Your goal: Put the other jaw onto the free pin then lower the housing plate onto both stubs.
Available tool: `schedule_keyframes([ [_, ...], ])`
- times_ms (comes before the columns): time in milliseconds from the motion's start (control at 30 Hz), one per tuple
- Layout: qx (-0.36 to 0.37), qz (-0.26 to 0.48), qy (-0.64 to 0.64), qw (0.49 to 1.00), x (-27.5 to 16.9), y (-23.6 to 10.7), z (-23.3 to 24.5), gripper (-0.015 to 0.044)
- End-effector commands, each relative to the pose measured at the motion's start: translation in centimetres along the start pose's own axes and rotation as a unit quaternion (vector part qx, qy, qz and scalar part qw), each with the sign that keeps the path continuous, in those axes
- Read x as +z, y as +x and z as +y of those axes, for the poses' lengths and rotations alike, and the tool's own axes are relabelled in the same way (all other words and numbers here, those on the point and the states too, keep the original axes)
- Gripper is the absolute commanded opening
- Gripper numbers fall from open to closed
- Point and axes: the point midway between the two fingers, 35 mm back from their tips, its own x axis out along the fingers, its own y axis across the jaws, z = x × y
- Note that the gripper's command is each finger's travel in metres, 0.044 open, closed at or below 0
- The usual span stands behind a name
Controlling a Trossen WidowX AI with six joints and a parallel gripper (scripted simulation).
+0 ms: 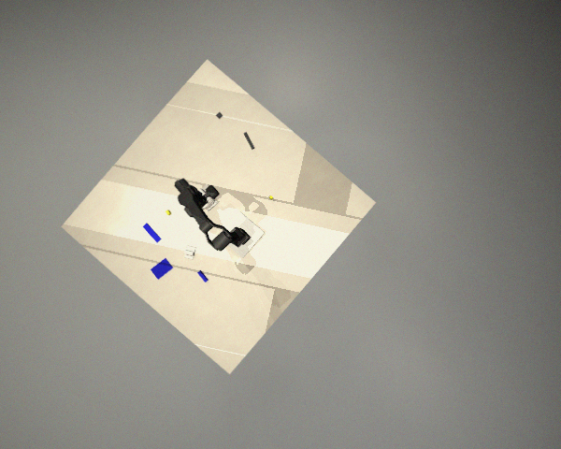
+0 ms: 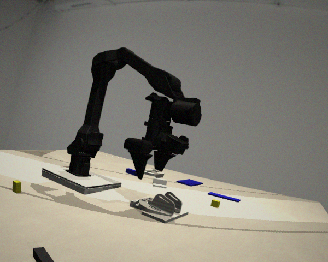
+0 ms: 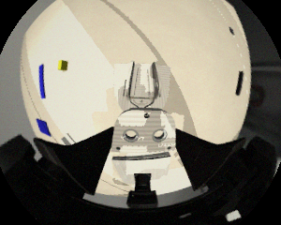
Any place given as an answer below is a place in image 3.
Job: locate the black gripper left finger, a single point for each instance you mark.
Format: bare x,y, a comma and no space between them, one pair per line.
83,161

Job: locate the small yellow block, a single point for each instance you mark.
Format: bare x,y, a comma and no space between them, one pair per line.
62,65

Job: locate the blue flat bar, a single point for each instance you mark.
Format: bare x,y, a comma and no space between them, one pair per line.
41,83

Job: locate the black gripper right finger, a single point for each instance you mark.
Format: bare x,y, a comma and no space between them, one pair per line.
203,159

